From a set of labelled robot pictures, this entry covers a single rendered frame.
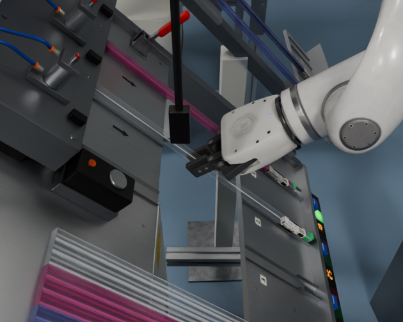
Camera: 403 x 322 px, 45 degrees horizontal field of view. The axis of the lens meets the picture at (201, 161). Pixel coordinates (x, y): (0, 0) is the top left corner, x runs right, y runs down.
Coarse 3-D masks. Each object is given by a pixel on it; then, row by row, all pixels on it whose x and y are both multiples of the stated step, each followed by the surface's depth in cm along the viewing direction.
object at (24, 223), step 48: (96, 96) 67; (144, 96) 76; (96, 144) 62; (144, 144) 70; (0, 192) 48; (48, 192) 53; (144, 192) 64; (0, 240) 46; (48, 240) 50; (96, 240) 54; (144, 240) 60; (0, 288) 43
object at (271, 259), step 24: (288, 168) 103; (264, 192) 90; (288, 192) 97; (240, 216) 80; (264, 216) 85; (288, 216) 92; (240, 240) 77; (264, 240) 81; (288, 240) 87; (264, 264) 77; (288, 264) 83; (264, 288) 74; (288, 288) 79; (312, 288) 85; (264, 312) 71; (288, 312) 76; (312, 312) 81
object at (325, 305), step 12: (300, 168) 104; (300, 180) 102; (300, 192) 101; (312, 204) 97; (312, 216) 95; (312, 228) 93; (312, 240) 92; (312, 252) 90; (312, 264) 89; (324, 264) 88; (324, 276) 86; (324, 288) 84; (324, 300) 83; (324, 312) 82
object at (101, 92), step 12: (108, 96) 66; (120, 108) 68; (132, 108) 69; (132, 120) 69; (144, 120) 70; (156, 132) 71; (168, 144) 73; (180, 144) 74; (192, 156) 75; (240, 192) 81; (264, 204) 84; (276, 216) 86
